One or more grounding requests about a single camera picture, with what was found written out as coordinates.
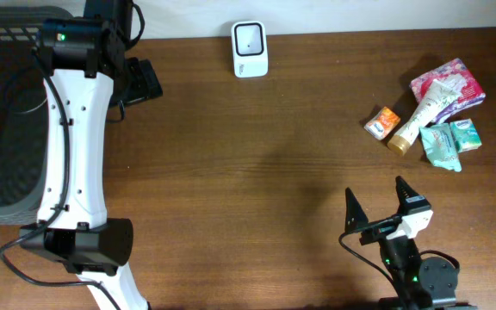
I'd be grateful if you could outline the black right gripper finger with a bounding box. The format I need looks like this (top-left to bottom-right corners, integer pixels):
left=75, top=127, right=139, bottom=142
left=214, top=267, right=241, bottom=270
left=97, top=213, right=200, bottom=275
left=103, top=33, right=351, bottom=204
left=344, top=188, right=369, bottom=233
left=395, top=176, right=420, bottom=205

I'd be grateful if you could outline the teal wet wipes pack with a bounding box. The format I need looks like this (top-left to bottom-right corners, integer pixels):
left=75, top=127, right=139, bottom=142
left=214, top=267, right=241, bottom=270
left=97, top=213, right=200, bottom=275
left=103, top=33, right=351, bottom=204
left=419, top=123, right=462, bottom=172

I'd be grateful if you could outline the orange tissue pack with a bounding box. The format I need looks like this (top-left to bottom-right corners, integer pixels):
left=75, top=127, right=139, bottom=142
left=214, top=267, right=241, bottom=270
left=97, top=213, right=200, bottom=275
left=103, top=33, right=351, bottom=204
left=364, top=107, right=400, bottom=140

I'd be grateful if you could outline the teal Kleenex tissue pack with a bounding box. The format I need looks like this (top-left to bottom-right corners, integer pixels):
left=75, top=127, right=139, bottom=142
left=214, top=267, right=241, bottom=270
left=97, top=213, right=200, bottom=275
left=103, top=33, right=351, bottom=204
left=449, top=119, right=482, bottom=153

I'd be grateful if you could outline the white conditioner tube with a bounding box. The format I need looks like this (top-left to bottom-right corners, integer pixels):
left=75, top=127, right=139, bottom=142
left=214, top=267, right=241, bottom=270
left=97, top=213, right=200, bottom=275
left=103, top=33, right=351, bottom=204
left=387, top=79, right=462, bottom=156

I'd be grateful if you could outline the red purple tissue pack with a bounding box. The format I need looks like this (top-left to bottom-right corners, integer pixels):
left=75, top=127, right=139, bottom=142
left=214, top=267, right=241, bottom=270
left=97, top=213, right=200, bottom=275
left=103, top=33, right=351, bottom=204
left=410, top=59, right=486, bottom=124

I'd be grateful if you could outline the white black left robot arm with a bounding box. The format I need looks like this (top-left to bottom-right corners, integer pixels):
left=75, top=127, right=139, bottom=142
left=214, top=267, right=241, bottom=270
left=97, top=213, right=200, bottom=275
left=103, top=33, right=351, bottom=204
left=16, top=1, right=163, bottom=309

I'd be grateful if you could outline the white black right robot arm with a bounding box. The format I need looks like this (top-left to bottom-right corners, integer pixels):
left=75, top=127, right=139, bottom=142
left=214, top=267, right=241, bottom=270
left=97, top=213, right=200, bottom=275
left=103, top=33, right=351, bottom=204
left=338, top=176, right=461, bottom=309

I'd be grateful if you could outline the white barcode scanner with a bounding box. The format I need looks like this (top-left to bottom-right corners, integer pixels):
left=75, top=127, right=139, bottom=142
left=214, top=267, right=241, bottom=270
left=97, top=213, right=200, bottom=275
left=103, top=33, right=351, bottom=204
left=231, top=21, right=269, bottom=78

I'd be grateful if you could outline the grey plastic mesh basket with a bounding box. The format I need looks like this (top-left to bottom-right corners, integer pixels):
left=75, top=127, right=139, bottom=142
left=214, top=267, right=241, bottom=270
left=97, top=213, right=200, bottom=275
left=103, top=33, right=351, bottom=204
left=0, top=6, right=71, bottom=225

